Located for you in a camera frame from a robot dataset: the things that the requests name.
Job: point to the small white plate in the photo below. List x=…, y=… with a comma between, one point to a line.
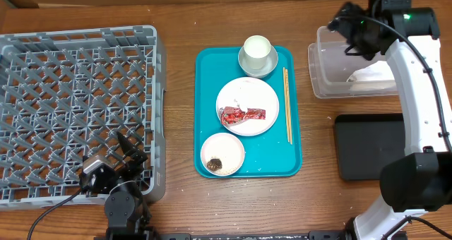
x=226, y=147

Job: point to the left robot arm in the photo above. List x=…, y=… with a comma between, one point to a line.
x=126, y=208

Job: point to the wooden chopstick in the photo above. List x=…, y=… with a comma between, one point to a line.
x=285, y=106
x=290, y=107

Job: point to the grey ceramic bowl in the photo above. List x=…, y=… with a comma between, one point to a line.
x=269, y=66

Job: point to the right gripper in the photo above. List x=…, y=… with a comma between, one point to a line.
x=340, y=23

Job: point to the red snack wrapper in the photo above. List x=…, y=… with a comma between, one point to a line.
x=234, y=115

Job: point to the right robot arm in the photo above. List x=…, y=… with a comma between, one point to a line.
x=420, y=182

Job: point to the large white tissue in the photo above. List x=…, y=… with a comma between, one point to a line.
x=379, y=71

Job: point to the black plastic tray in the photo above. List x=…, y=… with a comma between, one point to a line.
x=366, y=143

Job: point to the brown food scrap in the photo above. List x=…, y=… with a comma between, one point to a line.
x=214, y=164

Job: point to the small torn white tissue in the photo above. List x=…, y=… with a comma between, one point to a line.
x=242, y=104

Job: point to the grey plastic dish rack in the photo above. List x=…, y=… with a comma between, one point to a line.
x=67, y=95

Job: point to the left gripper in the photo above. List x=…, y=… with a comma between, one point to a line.
x=129, y=150

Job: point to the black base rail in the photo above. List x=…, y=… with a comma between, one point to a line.
x=312, y=235

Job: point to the clear plastic bin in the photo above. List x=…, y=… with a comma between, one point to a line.
x=329, y=69

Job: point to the white paper cup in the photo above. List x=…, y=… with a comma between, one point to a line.
x=256, y=49

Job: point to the wooden chopstick left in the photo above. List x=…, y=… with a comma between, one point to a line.
x=285, y=106

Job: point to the teal plastic serving tray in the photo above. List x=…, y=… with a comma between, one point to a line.
x=266, y=155

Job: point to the wooden chopstick right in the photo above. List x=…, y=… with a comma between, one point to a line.
x=290, y=107

